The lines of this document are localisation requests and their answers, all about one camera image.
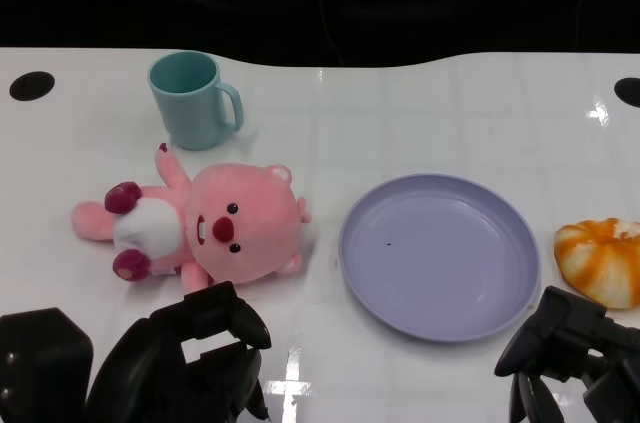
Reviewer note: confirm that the teal plastic mug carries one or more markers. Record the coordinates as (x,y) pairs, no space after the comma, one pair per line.
(187,113)

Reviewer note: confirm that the black round table grommet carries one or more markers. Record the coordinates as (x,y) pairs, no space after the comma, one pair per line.
(31,87)
(629,92)

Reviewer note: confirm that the purple plastic plate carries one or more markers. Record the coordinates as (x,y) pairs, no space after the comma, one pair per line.
(440,263)

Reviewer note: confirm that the orange white toy bread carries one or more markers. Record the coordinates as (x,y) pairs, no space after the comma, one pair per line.
(600,263)

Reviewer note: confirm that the pink plush doll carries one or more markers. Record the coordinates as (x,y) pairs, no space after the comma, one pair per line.
(245,228)

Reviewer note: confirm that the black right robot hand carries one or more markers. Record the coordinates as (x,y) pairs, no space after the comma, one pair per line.
(575,338)

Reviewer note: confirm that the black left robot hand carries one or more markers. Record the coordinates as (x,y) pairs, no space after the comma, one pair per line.
(150,363)

